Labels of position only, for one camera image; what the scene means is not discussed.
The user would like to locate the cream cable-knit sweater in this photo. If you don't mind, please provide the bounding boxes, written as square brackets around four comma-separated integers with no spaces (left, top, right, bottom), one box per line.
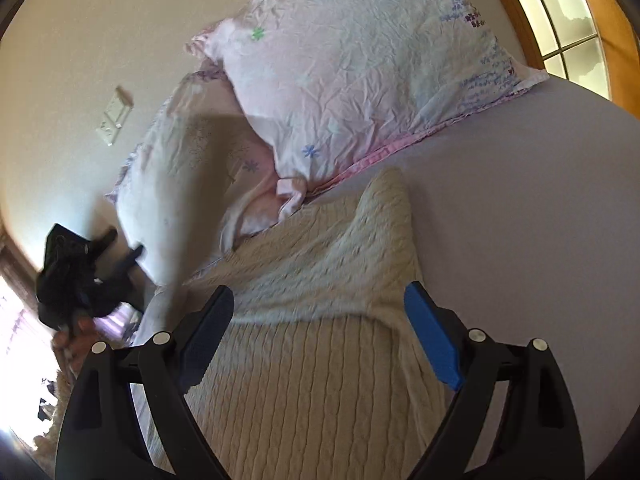
[144,164,454,480]

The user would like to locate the person's left hand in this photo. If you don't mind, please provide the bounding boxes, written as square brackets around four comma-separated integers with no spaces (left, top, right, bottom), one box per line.
[51,318,103,378]

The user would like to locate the brown window curtain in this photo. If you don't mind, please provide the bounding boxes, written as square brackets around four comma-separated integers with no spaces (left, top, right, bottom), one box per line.
[1,228,38,314]

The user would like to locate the white floral pillow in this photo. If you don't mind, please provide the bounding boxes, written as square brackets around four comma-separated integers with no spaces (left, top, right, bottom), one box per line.
[108,65,283,286]

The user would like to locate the lavender bed sheet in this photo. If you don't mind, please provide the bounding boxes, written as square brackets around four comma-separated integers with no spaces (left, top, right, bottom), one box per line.
[301,79,639,479]

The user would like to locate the pink floral pillow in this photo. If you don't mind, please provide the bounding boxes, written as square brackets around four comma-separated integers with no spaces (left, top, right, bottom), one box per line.
[183,0,551,226]

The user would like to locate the white wall switch plate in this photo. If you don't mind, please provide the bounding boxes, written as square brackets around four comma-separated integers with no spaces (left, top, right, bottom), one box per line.
[96,87,134,146]

